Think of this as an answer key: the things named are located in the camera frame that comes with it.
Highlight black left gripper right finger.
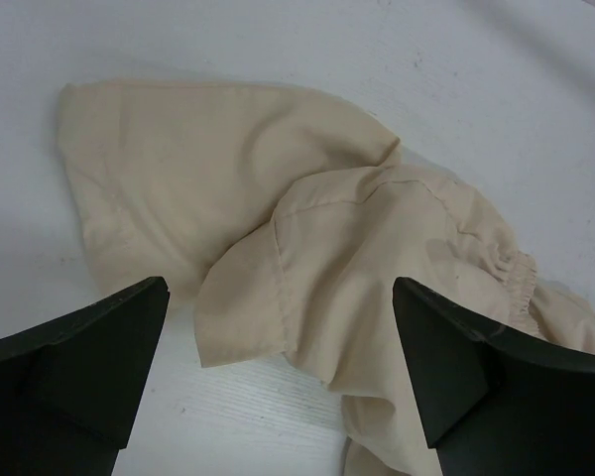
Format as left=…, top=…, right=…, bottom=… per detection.
left=393, top=278, right=595, bottom=475

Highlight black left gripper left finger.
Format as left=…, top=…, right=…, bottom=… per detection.
left=0, top=277, right=170, bottom=475

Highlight beige trousers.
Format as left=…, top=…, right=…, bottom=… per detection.
left=57, top=80, right=595, bottom=475

